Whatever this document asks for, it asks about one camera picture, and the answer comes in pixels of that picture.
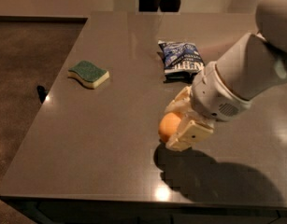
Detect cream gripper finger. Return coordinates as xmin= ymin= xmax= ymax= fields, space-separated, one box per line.
xmin=165 ymin=86 xmax=192 ymax=114
xmin=165 ymin=114 xmax=213 ymax=151

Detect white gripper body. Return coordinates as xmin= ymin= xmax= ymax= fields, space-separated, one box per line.
xmin=191 ymin=62 xmax=251 ymax=122

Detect orange fruit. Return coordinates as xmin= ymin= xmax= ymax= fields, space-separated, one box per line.
xmin=158 ymin=112 xmax=182 ymax=143

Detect blue chip bag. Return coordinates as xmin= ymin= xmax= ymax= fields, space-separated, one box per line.
xmin=158 ymin=40 xmax=205 ymax=82

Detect green and yellow sponge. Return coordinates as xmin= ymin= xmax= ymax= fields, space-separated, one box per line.
xmin=67 ymin=61 xmax=109 ymax=89

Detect black object at table edge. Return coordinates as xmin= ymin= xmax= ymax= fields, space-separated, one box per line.
xmin=36 ymin=86 xmax=49 ymax=103

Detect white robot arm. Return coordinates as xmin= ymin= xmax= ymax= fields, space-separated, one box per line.
xmin=159 ymin=0 xmax=287 ymax=151

